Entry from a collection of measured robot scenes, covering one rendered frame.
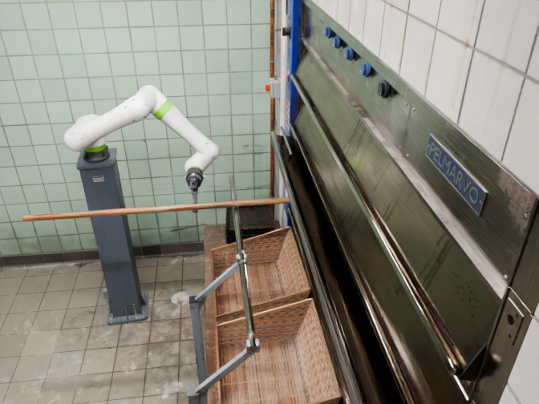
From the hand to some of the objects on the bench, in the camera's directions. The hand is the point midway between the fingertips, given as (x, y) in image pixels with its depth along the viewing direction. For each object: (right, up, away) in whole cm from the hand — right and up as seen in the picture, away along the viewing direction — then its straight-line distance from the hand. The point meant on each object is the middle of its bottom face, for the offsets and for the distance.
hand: (193, 199), depth 244 cm
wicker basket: (+39, -86, -24) cm, 97 cm away
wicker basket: (+31, -54, +27) cm, 68 cm away
